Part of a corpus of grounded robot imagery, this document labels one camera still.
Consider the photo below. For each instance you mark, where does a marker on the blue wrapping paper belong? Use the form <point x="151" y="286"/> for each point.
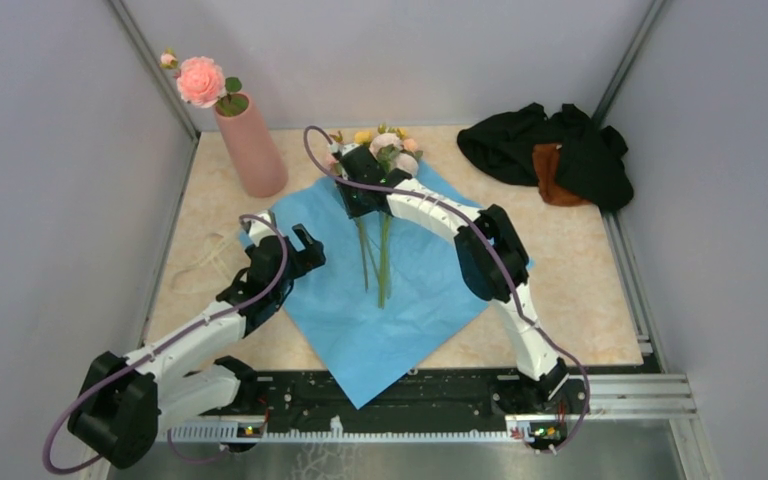
<point x="367" y="344"/>

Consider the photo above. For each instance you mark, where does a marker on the black cloth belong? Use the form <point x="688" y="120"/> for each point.
<point x="591" y="162"/>

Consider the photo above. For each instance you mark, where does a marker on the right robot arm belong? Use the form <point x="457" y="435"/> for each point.
<point x="493" y="261"/>

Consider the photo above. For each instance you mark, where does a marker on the mixed flower bouquet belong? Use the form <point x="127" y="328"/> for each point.
<point x="394" y="155"/>

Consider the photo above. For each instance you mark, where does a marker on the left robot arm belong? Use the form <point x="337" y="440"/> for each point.
<point x="126" y="401"/>

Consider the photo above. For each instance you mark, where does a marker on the cream ribbon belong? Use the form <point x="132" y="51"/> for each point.
<point x="214" y="245"/>

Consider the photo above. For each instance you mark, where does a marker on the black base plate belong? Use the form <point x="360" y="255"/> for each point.
<point x="428" y="402"/>

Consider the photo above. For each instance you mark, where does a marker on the pink rose in vase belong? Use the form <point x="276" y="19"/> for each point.
<point x="202" y="83"/>

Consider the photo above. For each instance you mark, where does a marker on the aluminium frame rail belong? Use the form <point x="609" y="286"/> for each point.
<point x="632" y="426"/>

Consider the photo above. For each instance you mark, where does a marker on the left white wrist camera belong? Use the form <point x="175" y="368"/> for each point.
<point x="258" y="226"/>

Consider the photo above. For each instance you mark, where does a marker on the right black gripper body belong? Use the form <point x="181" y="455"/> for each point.
<point x="353" y="199"/>

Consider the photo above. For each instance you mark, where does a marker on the pink ceramic vase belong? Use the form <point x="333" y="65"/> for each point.
<point x="253" y="153"/>

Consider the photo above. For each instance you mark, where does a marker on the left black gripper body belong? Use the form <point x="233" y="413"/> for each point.
<point x="279" y="293"/>

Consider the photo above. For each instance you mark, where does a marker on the brown cloth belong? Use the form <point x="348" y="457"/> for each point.
<point x="546" y="161"/>

